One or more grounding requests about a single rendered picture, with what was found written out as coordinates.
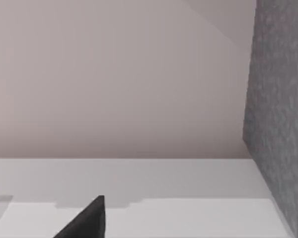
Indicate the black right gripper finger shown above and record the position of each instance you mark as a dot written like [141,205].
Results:
[92,220]

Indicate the grey speckled cabinet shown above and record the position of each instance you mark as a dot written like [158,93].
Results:
[278,111]

